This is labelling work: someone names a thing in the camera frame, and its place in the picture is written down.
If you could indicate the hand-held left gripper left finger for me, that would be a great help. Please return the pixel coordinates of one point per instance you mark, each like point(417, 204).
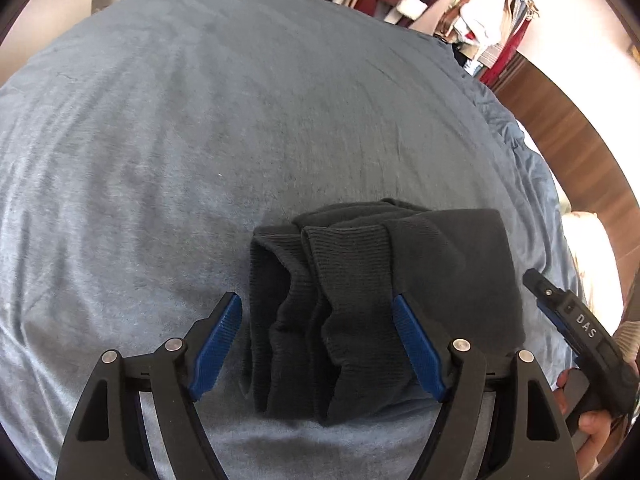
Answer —
point(220, 340)

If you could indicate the person's right hand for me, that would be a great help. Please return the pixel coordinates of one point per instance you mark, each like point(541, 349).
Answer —
point(595, 427)

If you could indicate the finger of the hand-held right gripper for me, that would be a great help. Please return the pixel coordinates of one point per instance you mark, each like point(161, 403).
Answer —
point(547, 292)

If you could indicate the black socks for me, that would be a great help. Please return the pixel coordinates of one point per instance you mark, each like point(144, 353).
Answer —
point(450, 260)

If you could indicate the brown wooden headboard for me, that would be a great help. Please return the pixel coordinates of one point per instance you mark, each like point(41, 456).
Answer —
point(565, 135)

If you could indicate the row of hanging clothes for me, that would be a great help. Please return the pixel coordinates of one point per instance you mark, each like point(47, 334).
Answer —
point(480, 15)

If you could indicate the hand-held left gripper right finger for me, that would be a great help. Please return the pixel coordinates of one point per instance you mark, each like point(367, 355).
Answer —
point(417, 345)

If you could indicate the blue bed blanket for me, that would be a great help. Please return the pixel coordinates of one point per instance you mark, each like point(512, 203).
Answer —
point(200, 135)

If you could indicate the floral cream pillow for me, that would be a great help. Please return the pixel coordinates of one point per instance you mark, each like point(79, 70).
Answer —
point(595, 270)

